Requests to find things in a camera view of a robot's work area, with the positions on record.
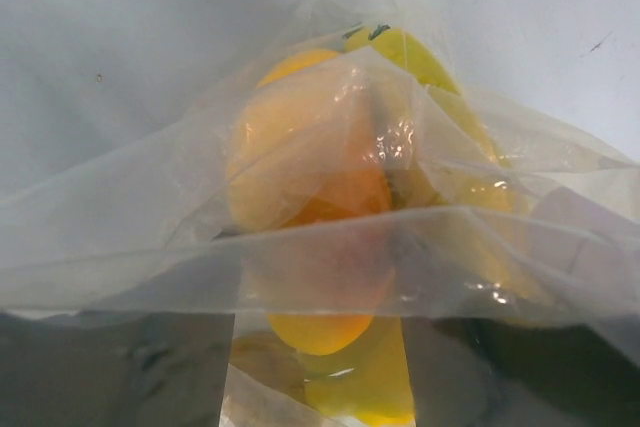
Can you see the orange fake mango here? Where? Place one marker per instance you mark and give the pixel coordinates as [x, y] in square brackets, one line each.
[304, 151]

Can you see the yellow fake banana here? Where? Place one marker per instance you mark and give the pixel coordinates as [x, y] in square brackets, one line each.
[437, 155]

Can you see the clear zip top bag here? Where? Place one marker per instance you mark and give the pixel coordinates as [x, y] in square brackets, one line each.
[146, 227]

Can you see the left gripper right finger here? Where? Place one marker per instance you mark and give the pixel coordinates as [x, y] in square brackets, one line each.
[472, 372]

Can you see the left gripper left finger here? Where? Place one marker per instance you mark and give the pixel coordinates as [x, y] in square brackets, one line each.
[108, 369]

